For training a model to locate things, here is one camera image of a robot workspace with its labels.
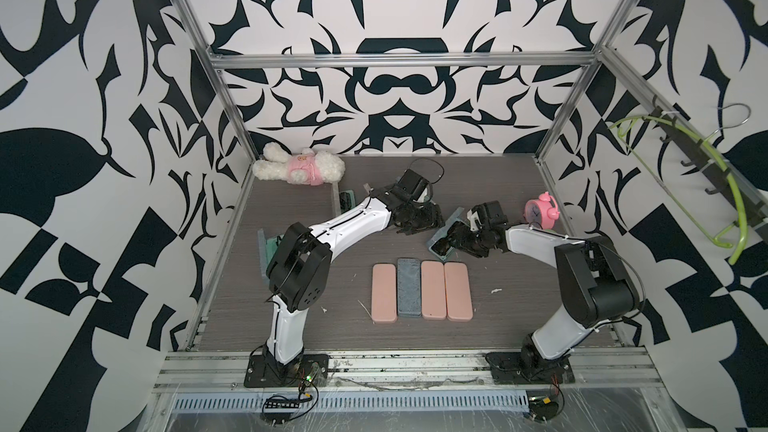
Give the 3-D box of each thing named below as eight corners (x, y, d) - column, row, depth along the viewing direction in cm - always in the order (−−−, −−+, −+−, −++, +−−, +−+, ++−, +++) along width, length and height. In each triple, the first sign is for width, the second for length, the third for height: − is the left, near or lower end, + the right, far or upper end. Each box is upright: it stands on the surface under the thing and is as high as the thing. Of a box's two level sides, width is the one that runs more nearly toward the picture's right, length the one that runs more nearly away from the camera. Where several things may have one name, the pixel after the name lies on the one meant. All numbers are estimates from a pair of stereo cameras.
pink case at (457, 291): (446, 320, 83) (447, 318, 81) (444, 263, 94) (445, 260, 92) (471, 322, 83) (473, 320, 81) (466, 265, 93) (467, 262, 92)
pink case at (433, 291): (421, 319, 83) (422, 317, 81) (421, 263, 94) (422, 259, 92) (445, 321, 83) (447, 319, 81) (442, 264, 93) (444, 261, 92)
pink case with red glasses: (370, 323, 82) (370, 321, 81) (372, 266, 93) (372, 263, 91) (397, 323, 82) (397, 321, 81) (396, 266, 93) (396, 263, 91)
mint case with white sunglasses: (397, 317, 84) (398, 313, 81) (396, 263, 94) (396, 258, 92) (423, 317, 84) (424, 313, 81) (419, 263, 94) (420, 258, 92)
